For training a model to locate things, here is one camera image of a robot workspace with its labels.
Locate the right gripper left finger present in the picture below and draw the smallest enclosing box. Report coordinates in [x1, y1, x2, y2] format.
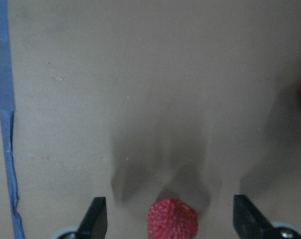
[75, 197, 108, 239]

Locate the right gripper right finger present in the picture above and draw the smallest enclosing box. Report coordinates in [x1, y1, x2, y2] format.
[233, 194, 301, 239]

